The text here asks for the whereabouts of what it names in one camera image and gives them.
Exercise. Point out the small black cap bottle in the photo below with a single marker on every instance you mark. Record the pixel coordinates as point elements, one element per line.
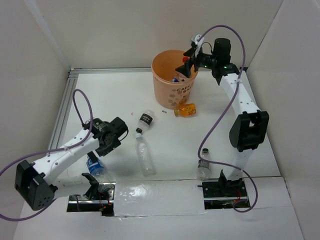
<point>203,167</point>

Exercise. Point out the peach cartoon plastic bin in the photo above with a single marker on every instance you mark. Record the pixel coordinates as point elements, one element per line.
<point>171,88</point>

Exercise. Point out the red label clear water bottle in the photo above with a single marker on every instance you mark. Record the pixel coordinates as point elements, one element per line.
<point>185,59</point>

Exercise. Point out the orange juice bottle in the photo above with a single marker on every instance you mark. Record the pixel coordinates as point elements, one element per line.
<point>185,110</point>

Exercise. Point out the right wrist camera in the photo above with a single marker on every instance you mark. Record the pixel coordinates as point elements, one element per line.
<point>196,43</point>

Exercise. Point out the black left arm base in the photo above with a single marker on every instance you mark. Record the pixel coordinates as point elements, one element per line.
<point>98,197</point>

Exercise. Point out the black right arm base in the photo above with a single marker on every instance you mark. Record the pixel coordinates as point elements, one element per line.
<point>224,194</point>

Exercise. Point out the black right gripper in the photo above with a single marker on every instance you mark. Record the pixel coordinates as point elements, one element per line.
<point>185,69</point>

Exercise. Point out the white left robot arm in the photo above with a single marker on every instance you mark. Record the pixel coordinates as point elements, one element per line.
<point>39,183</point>

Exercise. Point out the blue label bottle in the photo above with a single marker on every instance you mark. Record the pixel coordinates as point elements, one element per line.
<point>98,171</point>

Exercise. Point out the black label clear bottle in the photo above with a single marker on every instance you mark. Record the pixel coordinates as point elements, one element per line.
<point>145,121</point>

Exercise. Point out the tall clear unlabelled bottle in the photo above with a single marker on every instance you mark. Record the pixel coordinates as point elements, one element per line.
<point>144,157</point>

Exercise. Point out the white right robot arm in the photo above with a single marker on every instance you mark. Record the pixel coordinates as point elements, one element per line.
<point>250,126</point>

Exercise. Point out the aluminium frame rail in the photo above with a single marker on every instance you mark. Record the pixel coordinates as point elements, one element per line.
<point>126,93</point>

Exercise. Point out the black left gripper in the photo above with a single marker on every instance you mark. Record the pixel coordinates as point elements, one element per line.
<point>101,152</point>

